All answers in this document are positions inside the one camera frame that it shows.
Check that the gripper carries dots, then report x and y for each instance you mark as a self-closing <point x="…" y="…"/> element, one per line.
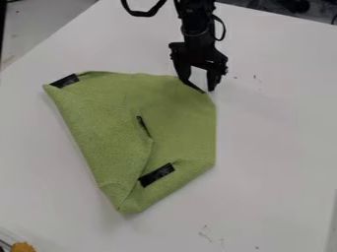
<point x="199" y="48"/>

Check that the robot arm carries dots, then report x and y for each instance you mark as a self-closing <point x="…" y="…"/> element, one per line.
<point x="194" y="13"/>

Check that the green cloth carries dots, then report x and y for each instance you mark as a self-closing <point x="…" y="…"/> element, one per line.
<point x="136" y="138"/>

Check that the yellow toy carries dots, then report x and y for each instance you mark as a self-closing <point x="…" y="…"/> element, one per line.
<point x="22" y="247"/>

